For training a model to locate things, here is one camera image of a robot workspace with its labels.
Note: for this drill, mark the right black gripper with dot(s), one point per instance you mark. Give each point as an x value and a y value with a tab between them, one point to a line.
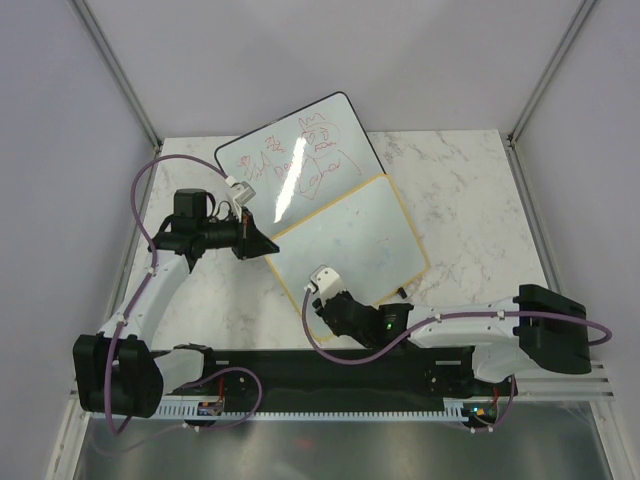
317	305

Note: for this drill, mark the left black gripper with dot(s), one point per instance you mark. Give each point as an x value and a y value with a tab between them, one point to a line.
241	235

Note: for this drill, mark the yellow framed whiteboard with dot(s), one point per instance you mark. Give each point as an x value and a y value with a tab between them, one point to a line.
366	236

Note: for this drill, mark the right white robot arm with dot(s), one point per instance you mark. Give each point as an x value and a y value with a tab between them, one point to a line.
535	328

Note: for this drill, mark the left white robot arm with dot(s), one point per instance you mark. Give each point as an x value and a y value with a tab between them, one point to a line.
117	372

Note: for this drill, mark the black framed whiteboard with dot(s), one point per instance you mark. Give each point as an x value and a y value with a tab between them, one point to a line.
301	162

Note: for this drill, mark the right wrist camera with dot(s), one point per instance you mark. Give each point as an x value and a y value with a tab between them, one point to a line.
325	283

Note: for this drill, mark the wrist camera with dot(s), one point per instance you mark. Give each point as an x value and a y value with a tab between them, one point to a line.
240	192
325	283

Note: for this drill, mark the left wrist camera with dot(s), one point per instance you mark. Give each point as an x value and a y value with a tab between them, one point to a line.
240	192

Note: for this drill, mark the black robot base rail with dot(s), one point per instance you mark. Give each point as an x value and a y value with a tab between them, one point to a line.
302	380

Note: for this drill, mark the white slotted cable duct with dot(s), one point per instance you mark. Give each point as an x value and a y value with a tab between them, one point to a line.
197	409

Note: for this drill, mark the aluminium front rail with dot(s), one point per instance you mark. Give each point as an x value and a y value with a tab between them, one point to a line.
542	385

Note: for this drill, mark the left aluminium frame post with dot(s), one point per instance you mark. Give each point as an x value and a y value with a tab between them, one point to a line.
116	71

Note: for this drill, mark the aluminium frame post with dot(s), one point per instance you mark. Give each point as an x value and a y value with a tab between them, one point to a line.
116	71
560	53

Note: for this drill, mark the right aluminium frame post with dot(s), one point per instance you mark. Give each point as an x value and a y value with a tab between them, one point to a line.
560	53

